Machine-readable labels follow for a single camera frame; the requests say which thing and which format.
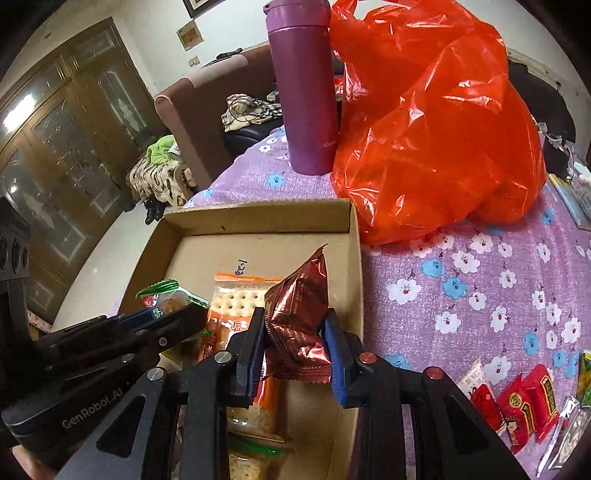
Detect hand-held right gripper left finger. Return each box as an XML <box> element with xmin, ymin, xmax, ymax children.
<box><xmin>55</xmin><ymin>307</ymin><xmax>267</xmax><ymax>480</ymax></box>

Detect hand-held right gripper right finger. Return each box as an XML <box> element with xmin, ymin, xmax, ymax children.
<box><xmin>321</xmin><ymin>308</ymin><xmax>532</xmax><ymax>480</ymax></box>

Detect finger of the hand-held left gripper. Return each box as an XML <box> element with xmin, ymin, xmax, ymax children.
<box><xmin>34</xmin><ymin>309</ymin><xmax>155</xmax><ymax>344</ymax></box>
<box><xmin>106</xmin><ymin>302</ymin><xmax>211</xmax><ymax>365</ymax></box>

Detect green white snack packet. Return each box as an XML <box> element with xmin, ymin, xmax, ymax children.
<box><xmin>135</xmin><ymin>278</ymin><xmax>213</xmax><ymax>324</ymax></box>

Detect orange cracker packet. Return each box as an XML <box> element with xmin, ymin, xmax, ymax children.
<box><xmin>198</xmin><ymin>272</ymin><xmax>289</xmax><ymax>430</ymax></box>

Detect dark red snack packet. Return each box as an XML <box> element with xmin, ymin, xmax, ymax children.
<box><xmin>263</xmin><ymin>244</ymin><xmax>334</xmax><ymax>385</ymax></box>

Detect green trim cracker packet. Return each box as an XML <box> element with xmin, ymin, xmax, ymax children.
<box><xmin>226</xmin><ymin>431</ymin><xmax>294</xmax><ymax>480</ymax></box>

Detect cardboard box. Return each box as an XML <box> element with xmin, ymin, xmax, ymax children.
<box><xmin>117</xmin><ymin>198</ymin><xmax>365</xmax><ymax>480</ymax></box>

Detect silver clear snack packet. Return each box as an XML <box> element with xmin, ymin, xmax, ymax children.
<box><xmin>538</xmin><ymin>397</ymin><xmax>591</xmax><ymax>476</ymax></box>

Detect purple floral tablecloth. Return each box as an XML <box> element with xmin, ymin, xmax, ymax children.
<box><xmin>182</xmin><ymin>124</ymin><xmax>591</xmax><ymax>480</ymax></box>

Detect black shoes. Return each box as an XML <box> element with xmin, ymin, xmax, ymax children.
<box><xmin>143</xmin><ymin>196</ymin><xmax>167</xmax><ymax>224</ymax></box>

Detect patterned blanket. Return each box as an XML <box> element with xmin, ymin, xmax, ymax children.
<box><xmin>127</xmin><ymin>152</ymin><xmax>197</xmax><ymax>208</ymax></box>

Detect green cloth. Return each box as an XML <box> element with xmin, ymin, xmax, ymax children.
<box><xmin>147</xmin><ymin>135</ymin><xmax>178</xmax><ymax>164</ymax></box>

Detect wooden glass cabinet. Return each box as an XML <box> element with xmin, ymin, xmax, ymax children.
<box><xmin>0</xmin><ymin>16</ymin><xmax>164</xmax><ymax>324</ymax></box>

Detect brown sofa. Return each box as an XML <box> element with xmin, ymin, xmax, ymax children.
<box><xmin>154</xmin><ymin>44</ymin><xmax>287</xmax><ymax>195</ymax></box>

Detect plaid cloth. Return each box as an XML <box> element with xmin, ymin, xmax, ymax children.
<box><xmin>225</xmin><ymin>93</ymin><xmax>282</xmax><ymax>132</ymax></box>

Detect purple thermos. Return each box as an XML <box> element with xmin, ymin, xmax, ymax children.
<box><xmin>263</xmin><ymin>0</ymin><xmax>345</xmax><ymax>176</ymax></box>

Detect red plastic bag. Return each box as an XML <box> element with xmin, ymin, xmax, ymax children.
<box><xmin>329</xmin><ymin>0</ymin><xmax>548</xmax><ymax>245</ymax></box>

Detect black sofa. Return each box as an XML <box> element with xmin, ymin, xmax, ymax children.
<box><xmin>505</xmin><ymin>48</ymin><xmax>578</xmax><ymax>144</ymax></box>

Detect small wall poster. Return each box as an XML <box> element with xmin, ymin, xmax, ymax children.
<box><xmin>177</xmin><ymin>21</ymin><xmax>204</xmax><ymax>51</ymax></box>

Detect framed wall painting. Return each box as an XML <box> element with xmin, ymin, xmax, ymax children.
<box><xmin>182</xmin><ymin>0</ymin><xmax>218</xmax><ymax>19</ymax></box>

